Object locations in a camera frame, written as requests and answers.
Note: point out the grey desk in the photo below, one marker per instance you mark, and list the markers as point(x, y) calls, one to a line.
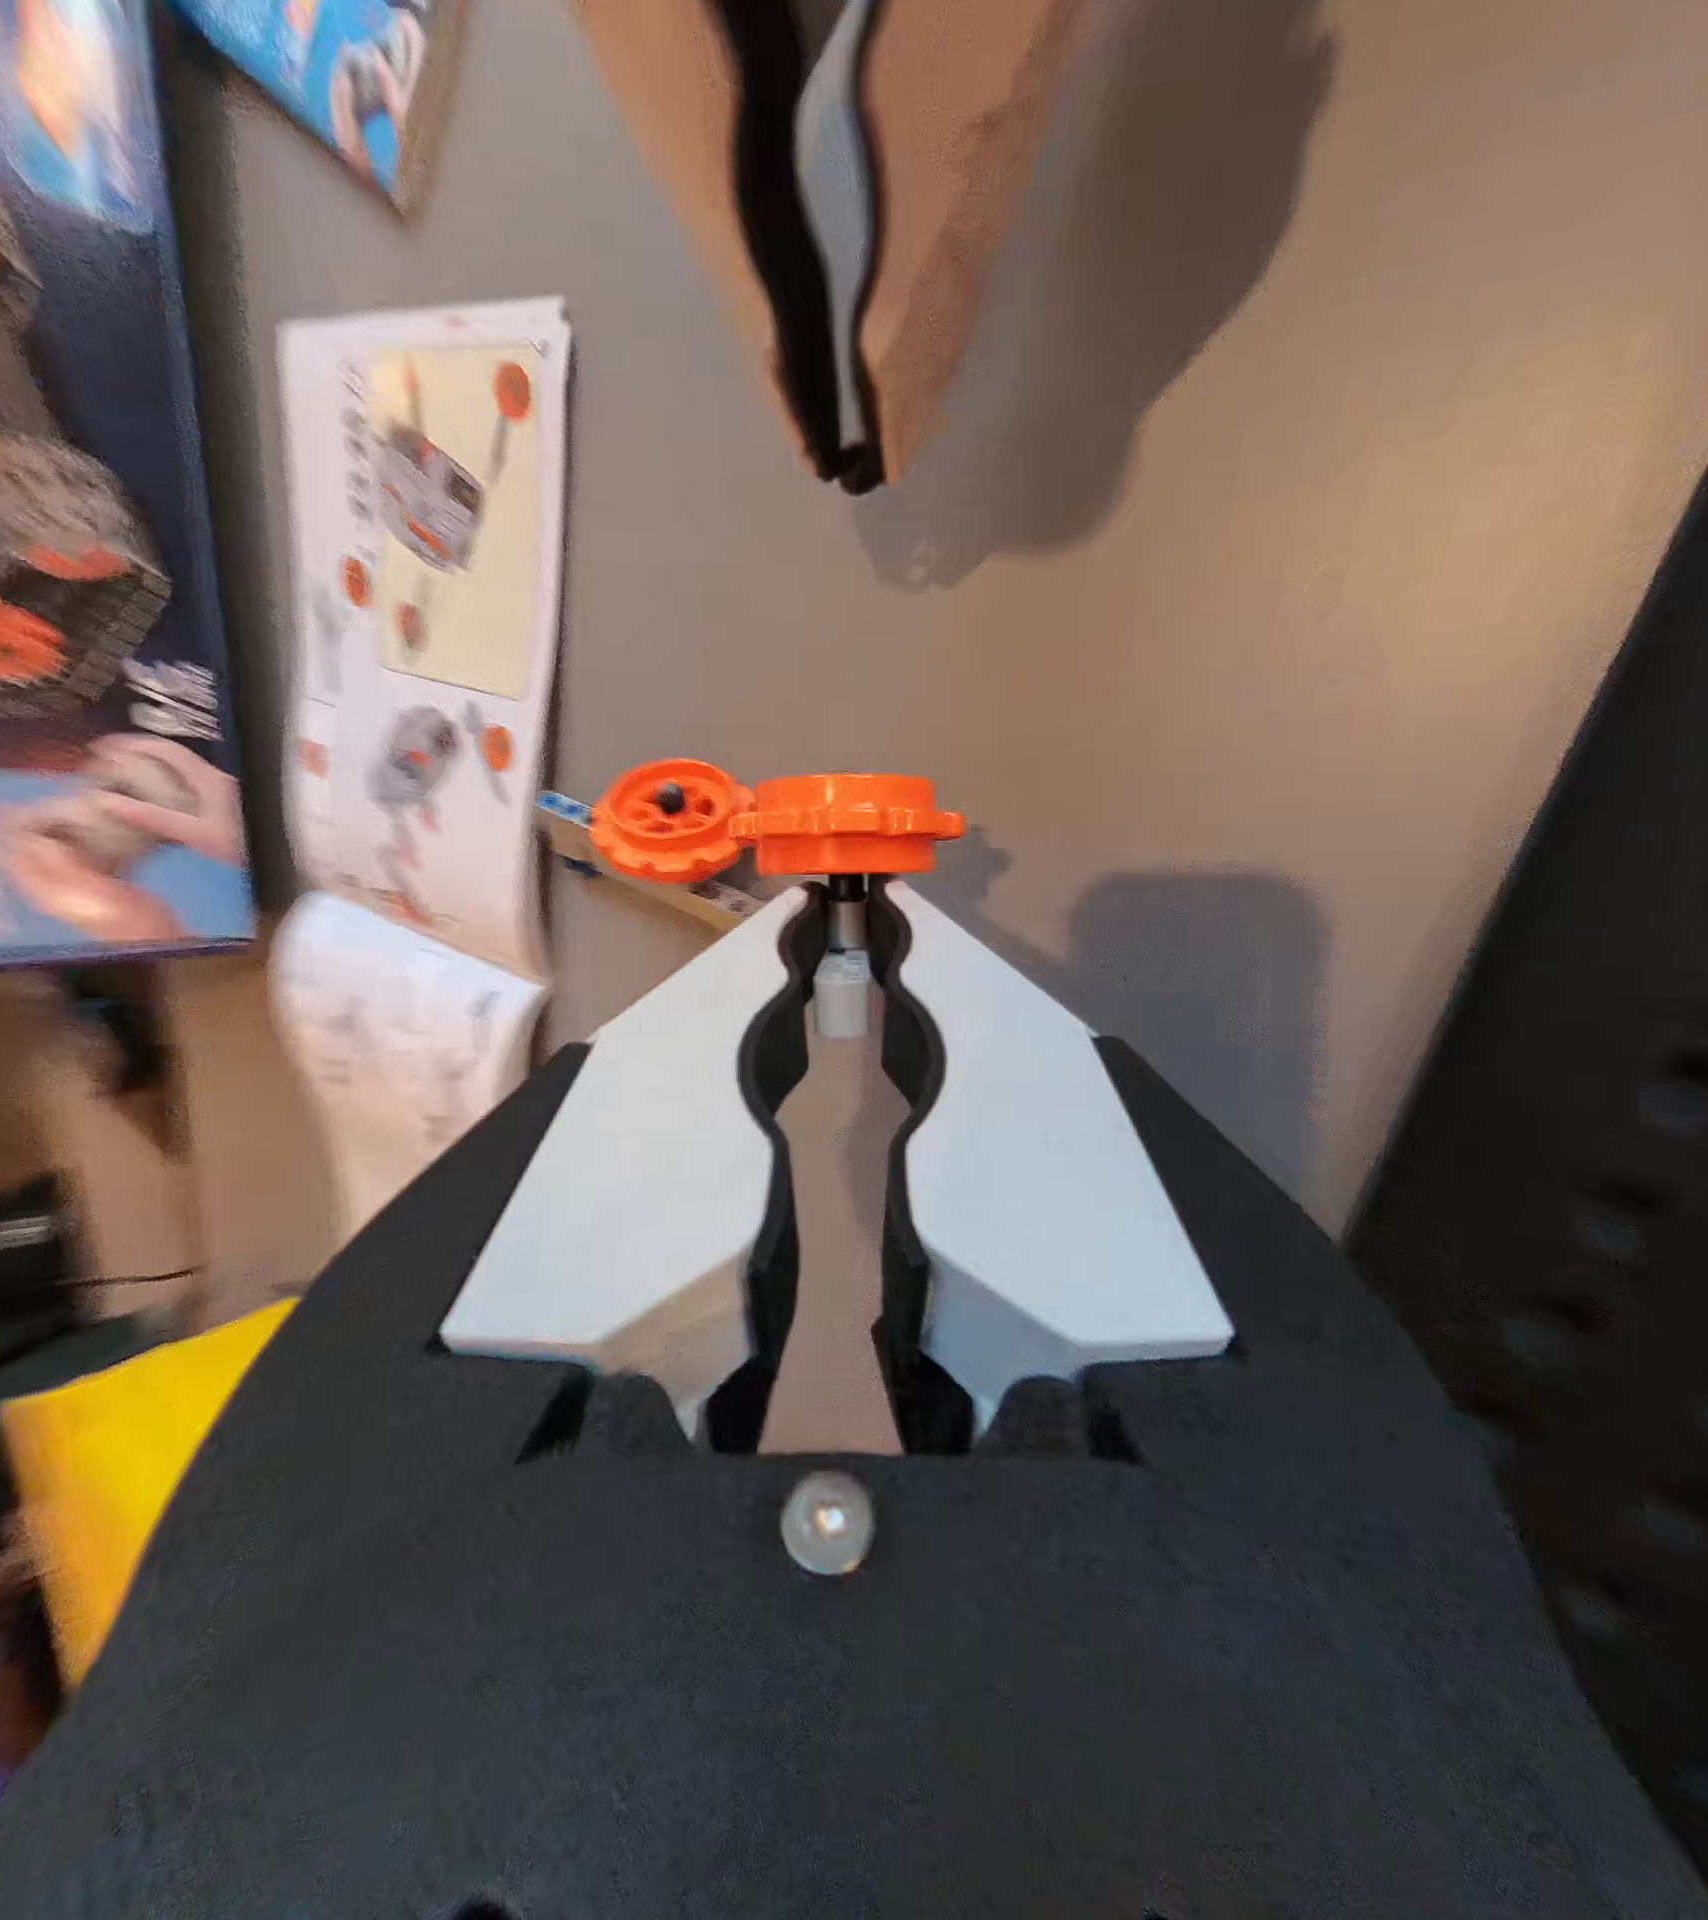
point(1245, 675)

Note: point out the yellow plastic bin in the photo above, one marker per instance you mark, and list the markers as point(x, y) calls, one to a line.
point(118, 1470)

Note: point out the blue printed leaflet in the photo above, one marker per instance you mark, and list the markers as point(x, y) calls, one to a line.
point(328, 74)

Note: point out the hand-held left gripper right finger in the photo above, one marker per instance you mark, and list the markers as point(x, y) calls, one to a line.
point(1065, 1200)

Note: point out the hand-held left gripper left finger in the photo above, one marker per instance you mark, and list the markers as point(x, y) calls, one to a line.
point(615, 1200)

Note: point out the orange wheel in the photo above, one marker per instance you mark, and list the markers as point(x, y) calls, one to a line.
point(838, 825)
point(629, 840)

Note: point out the white instruction booklet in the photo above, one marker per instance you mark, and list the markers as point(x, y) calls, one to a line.
point(464, 600)

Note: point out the blue robot kit box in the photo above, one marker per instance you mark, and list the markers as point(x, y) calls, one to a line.
point(44, 524)

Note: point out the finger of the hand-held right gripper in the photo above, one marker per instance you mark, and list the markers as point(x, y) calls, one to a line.
point(974, 180)
point(689, 90)

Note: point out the black dotted mat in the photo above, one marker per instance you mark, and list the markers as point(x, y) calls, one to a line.
point(1664, 1200)

